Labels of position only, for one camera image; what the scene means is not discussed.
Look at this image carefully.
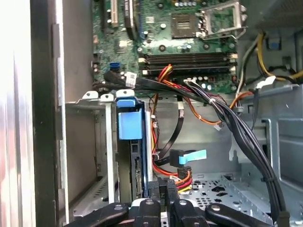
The black cable bundle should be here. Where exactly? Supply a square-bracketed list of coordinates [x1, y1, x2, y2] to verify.
[183, 79, 291, 218]

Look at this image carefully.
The thin orange wire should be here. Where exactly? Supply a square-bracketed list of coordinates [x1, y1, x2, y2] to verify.
[178, 91, 253, 131]

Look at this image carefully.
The metal drive cage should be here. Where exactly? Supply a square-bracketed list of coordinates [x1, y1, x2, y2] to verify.
[236, 84, 303, 227]

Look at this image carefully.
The black PC case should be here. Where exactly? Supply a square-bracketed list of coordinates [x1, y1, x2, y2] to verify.
[29, 0, 303, 227]

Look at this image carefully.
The metal disk bay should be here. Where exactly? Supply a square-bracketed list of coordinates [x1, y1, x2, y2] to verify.
[64, 90, 152, 213]

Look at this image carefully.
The CPU socket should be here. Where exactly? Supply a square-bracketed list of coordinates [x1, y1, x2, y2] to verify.
[171, 12, 197, 40]

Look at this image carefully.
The yellow black power cable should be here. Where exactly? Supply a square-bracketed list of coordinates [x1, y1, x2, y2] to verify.
[236, 32, 303, 95]

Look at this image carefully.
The black RAM slot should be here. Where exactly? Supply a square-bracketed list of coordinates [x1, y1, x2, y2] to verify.
[142, 66, 237, 76]
[139, 59, 237, 66]
[139, 53, 237, 60]

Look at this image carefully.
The black expansion card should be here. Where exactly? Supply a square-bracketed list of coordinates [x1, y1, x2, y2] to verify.
[123, 0, 139, 40]

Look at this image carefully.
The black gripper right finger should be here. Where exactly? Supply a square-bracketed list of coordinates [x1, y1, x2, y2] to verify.
[167, 179, 275, 227]

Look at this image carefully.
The wire locking lever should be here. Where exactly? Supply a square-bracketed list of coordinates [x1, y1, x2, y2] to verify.
[204, 25, 248, 40]

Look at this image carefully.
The metal socket cover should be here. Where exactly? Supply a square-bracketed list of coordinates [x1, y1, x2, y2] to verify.
[200, 1, 245, 38]

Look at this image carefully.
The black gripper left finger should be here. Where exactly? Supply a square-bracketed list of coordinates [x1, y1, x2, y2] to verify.
[63, 181, 162, 227]

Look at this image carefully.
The white expansion slot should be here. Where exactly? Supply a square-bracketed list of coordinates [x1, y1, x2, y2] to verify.
[110, 0, 119, 28]

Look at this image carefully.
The green motherboard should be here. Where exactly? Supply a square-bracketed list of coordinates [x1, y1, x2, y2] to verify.
[91, 0, 239, 94]

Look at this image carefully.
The grey power supply unit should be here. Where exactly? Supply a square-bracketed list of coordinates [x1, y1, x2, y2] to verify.
[246, 0, 303, 30]

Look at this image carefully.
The black data wire blue tab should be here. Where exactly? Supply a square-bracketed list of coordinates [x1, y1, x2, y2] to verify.
[153, 93, 207, 169]

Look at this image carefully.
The black flat data cable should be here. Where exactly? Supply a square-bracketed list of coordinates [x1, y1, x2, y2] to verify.
[103, 70, 215, 104]

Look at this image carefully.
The blue SATA port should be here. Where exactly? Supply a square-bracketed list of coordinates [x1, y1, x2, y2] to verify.
[109, 61, 121, 73]

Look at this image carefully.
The red orange disk power wire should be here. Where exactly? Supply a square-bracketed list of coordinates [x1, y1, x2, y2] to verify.
[150, 63, 193, 206]

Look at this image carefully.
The hard disk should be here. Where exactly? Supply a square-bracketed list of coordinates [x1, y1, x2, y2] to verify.
[115, 96, 152, 201]

